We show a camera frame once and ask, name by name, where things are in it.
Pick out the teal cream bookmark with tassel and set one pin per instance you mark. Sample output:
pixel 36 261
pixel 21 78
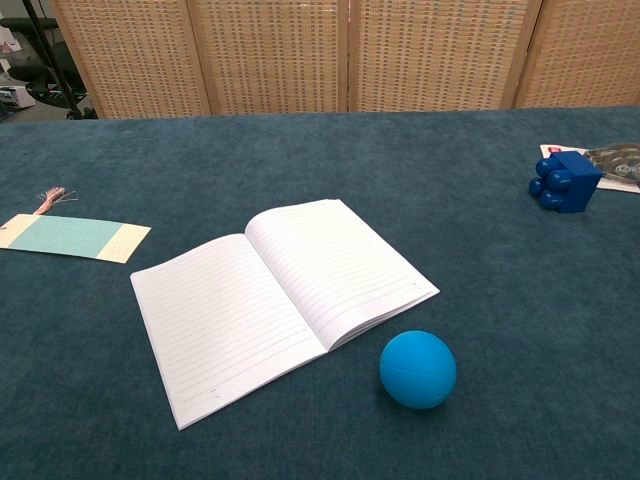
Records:
pixel 65 237

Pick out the open lined white notebook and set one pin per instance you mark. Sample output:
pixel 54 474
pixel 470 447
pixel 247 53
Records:
pixel 225 325

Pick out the blue rubber ball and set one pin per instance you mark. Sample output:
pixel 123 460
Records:
pixel 417 370

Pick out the teal table cloth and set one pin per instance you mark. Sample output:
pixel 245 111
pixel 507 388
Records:
pixel 500 300

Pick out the woven wooden folding screen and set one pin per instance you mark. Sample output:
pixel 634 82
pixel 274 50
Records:
pixel 275 55

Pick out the dark blue building block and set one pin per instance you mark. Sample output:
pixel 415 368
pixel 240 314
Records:
pixel 575 185

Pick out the blister pack card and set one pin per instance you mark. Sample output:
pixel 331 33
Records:
pixel 620 165

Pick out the black tripod stand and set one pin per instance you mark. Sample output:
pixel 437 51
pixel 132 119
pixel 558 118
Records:
pixel 47 55

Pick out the white box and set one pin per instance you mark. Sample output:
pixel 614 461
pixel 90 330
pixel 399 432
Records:
pixel 17 100

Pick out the black office chair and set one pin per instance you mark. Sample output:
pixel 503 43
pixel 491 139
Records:
pixel 30 75

